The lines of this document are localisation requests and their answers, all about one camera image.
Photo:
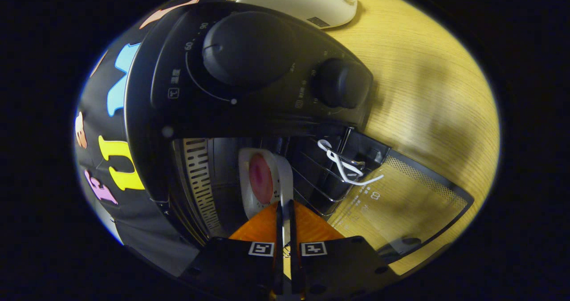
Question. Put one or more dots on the black toaster oven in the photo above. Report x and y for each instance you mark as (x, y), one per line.
(249, 47)

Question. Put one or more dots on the white pop-up toaster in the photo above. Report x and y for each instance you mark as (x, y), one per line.
(294, 0)

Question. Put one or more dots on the white square plate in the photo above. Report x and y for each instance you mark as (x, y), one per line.
(285, 176)

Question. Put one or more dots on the black backdrop cloth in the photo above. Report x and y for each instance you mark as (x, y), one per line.
(147, 229)

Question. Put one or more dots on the pink round meat slice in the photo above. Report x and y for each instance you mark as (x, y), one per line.
(260, 178)

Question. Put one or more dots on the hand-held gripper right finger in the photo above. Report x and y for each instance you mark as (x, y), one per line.
(291, 225)

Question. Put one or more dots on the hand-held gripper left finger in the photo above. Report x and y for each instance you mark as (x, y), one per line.
(279, 229)

